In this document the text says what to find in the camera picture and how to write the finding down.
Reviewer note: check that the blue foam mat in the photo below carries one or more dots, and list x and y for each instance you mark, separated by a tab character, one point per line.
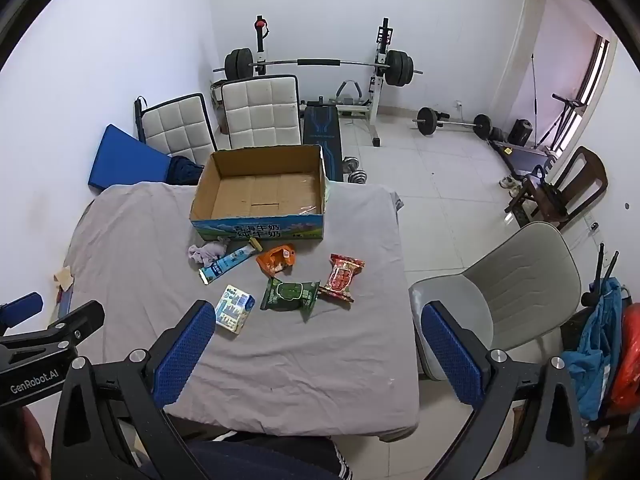
125	160

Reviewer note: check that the red snack packet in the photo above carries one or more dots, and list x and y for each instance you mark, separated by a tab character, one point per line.
342	277

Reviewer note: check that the thin black pole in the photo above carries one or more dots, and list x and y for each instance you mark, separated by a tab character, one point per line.
533	85

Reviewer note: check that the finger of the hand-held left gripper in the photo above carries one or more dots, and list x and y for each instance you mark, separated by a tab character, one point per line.
75	320
22	306

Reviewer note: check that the chrome dumbbell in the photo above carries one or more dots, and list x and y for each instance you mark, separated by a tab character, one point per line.
358	176
350	164

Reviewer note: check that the blue tube packet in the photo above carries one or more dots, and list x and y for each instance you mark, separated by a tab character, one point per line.
225	265

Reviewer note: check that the orange bag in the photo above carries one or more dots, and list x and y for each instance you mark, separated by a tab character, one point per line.
630	355

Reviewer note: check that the person's dark pants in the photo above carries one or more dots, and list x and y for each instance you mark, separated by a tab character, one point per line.
270	460

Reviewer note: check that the green snack packet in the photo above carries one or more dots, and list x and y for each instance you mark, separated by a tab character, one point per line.
290	296

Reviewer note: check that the dark wooden chair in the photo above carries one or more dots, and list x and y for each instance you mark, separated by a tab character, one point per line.
585	175

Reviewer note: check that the black blue weight bench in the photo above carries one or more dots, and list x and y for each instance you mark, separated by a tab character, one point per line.
322	132

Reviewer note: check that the white padded chair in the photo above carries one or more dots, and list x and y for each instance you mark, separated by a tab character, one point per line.
177	127
260	112

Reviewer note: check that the blue white tissue pack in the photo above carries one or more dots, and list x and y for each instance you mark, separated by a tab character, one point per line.
234	309

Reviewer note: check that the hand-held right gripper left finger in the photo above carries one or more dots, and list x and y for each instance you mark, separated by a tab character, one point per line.
187	355

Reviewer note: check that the small brown cardboard box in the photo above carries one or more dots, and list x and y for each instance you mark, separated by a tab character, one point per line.
217	97

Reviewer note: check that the brown cardboard scrap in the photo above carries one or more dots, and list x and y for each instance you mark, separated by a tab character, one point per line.
63	277

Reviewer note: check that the beige plastic chair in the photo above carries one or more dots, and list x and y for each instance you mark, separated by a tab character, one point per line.
520	275

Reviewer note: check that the window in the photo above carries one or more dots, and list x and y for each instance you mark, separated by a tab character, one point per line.
597	80

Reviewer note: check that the white barbell rack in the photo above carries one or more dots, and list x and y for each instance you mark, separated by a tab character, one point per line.
379	90

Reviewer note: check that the person's left forearm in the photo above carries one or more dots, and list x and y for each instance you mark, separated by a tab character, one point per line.
20	442

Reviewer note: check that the orange snack packet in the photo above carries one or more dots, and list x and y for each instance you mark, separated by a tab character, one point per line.
275	260

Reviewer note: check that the black rod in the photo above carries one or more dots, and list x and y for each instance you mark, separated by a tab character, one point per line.
140	117

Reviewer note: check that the black speaker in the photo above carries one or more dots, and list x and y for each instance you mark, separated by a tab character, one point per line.
520	132

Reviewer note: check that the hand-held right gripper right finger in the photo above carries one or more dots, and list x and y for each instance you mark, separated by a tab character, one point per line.
450	355

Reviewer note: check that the pair of white shoes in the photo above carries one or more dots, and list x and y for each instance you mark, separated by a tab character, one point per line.
510	183

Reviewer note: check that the short barbell with black plates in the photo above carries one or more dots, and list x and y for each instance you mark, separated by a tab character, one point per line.
452	122

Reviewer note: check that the long barbell with black plates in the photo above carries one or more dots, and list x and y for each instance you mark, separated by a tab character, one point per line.
320	63

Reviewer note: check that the blue bag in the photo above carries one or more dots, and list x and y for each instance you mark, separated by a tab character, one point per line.
597	350

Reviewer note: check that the dark blue cloth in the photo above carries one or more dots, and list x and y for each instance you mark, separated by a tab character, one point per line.
186	171

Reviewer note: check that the black tripod legs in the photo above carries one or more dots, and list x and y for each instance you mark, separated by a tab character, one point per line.
599	270

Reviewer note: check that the black treadmill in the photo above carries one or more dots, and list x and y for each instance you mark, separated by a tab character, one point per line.
525	152

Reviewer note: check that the pink cloth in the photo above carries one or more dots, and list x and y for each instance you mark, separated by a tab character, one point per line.
207	252

